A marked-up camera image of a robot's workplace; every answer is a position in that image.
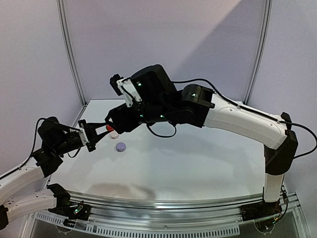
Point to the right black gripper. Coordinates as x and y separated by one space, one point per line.
116 118

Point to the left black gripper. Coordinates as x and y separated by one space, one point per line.
94 139

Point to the red charging case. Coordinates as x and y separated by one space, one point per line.
109 128

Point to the pink charging case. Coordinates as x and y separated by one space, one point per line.
113 135

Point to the purple charging case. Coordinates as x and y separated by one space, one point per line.
120 147

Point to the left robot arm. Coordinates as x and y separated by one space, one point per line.
57 140

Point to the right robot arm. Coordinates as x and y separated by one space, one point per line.
151 97

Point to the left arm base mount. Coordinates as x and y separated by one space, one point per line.
74 210

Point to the front aluminium rail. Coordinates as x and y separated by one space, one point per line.
238 209

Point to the left aluminium frame post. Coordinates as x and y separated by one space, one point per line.
69 51

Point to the aluminium frame post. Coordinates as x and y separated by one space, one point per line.
69 51
259 51

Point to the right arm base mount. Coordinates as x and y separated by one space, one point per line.
260 209

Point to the right aluminium frame post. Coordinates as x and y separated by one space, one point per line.
259 51

